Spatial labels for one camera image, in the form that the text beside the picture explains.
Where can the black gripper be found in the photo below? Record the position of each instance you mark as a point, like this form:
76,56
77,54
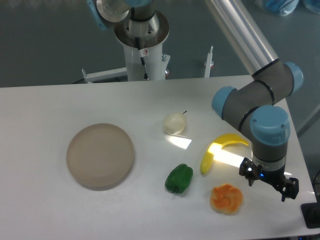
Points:
271,173

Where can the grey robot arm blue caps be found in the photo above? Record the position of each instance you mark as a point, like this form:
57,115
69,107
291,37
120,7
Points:
252,110

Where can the yellow banana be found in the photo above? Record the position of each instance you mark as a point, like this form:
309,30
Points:
215,152

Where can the peeled orange mandarin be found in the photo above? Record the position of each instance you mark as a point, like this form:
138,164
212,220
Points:
226,199

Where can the black device at table edge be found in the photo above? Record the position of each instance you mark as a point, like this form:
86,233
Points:
311,214

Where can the green bell pepper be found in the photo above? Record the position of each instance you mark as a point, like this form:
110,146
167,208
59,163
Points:
179,179

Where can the pale white pear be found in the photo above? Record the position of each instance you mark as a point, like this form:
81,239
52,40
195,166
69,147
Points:
174,123

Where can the beige round plate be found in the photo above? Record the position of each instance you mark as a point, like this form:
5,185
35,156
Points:
100,156

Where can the blue plastic bag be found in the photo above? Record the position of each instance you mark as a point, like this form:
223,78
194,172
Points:
278,7

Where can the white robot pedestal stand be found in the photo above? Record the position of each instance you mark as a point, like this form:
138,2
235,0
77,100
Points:
119,72

